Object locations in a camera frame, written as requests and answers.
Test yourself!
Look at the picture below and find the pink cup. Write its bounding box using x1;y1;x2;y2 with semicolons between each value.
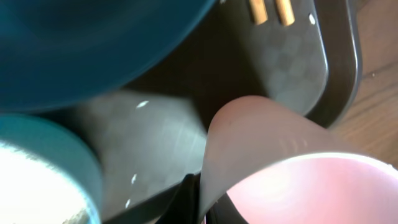
198;96;397;223

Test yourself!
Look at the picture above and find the dark blue plate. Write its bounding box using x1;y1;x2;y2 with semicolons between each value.
1;0;214;112

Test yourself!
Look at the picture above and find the blue cup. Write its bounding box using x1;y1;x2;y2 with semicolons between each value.
1;114;103;224

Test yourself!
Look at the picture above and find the brown serving tray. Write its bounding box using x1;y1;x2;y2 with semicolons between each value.
40;0;363;224

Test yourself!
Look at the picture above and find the left wooden chopstick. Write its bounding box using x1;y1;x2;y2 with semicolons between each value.
249;0;268;25

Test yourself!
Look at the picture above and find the wooden chopstick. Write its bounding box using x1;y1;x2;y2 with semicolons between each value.
249;0;268;25
275;0;295;27

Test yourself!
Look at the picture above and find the right wooden chopstick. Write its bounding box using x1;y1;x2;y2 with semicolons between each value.
275;0;295;27

